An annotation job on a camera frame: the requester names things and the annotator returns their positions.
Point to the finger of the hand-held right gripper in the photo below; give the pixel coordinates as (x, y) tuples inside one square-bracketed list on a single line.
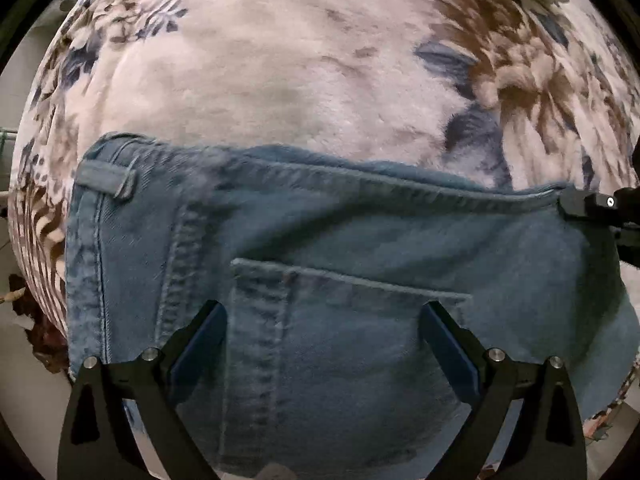
[(582, 205)]

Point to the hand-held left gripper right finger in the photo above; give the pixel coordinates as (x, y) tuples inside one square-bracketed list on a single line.
[(450, 345)]

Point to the blue denim pants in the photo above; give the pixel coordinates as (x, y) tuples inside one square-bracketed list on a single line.
[(350, 260)]

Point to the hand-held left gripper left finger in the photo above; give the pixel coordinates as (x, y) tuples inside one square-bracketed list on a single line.
[(200, 347)]

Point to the floral fleece blanket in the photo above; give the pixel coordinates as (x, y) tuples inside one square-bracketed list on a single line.
[(300, 70)]

